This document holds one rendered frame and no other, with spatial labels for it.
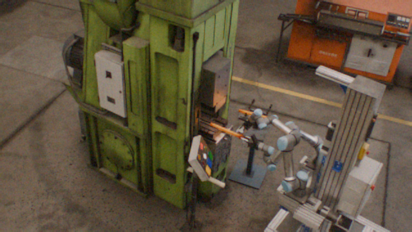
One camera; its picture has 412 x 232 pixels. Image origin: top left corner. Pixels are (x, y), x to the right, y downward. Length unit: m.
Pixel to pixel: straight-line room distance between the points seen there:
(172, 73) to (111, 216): 1.87
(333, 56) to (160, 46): 4.33
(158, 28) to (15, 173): 2.84
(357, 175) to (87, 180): 3.15
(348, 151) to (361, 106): 0.49
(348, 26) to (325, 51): 0.68
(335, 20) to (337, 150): 3.60
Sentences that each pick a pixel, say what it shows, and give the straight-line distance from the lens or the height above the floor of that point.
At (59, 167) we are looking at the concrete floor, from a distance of 5.77.
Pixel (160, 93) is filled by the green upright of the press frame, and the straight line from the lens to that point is 4.34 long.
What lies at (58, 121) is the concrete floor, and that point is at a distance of 6.49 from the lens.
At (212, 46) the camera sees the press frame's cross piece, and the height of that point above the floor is 1.92.
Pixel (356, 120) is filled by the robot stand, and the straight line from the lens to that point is 3.82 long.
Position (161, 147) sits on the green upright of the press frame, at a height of 0.75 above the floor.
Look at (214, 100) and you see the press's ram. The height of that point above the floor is 1.44.
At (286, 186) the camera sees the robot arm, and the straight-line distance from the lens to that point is 4.13.
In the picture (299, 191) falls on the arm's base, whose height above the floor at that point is 0.88.
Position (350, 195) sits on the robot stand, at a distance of 4.24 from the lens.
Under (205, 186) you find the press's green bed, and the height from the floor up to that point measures 0.21.
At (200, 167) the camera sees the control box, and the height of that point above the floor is 1.11.
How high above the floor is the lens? 3.92
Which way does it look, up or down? 38 degrees down
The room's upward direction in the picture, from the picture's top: 4 degrees clockwise
